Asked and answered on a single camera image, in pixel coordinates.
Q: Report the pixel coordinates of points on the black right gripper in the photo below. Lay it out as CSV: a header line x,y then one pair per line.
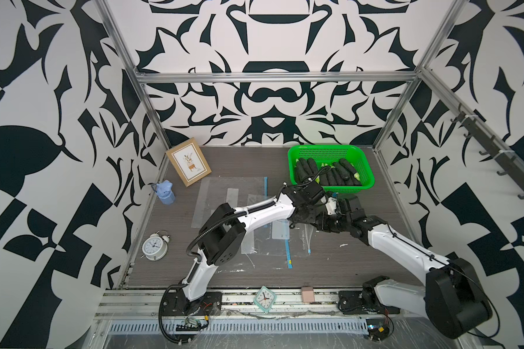
x,y
321,222

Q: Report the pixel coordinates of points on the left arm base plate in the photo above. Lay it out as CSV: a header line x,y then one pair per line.
x,y
175,303

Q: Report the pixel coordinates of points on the gold framed plant picture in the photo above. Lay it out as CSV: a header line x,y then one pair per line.
x,y
189,162

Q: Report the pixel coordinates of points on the small green circuit board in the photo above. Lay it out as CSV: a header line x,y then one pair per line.
x,y
192,324

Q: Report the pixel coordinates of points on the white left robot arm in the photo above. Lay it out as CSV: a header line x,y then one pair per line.
x,y
220,238

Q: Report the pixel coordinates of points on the small pink block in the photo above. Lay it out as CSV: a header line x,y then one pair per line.
x,y
307,294

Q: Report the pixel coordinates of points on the far clear zip-top bag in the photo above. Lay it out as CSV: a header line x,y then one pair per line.
x,y
236,191

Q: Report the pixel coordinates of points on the black wall hook rail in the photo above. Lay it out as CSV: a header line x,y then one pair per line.
x,y
494,147

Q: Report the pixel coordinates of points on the lifted clear zip-top bag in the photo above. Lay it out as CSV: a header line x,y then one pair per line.
x,y
301,237

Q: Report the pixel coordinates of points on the green plastic basket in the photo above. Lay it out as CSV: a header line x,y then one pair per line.
x,y
335,178

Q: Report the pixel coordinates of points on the near clear zip-top bag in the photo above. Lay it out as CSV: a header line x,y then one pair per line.
x,y
266,248

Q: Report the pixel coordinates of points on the white twin-bell alarm clock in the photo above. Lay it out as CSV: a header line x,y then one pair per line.
x,y
155,246

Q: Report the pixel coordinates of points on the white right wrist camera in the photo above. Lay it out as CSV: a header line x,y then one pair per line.
x,y
331,207

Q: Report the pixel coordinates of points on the white perforated cable duct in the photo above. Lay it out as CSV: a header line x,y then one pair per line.
x,y
357,326

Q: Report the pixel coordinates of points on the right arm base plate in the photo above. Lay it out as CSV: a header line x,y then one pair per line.
x,y
363,301

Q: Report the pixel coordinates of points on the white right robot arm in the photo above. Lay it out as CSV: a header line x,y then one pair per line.
x,y
450,294

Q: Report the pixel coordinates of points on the mint square clock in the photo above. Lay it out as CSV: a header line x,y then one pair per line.
x,y
265,299

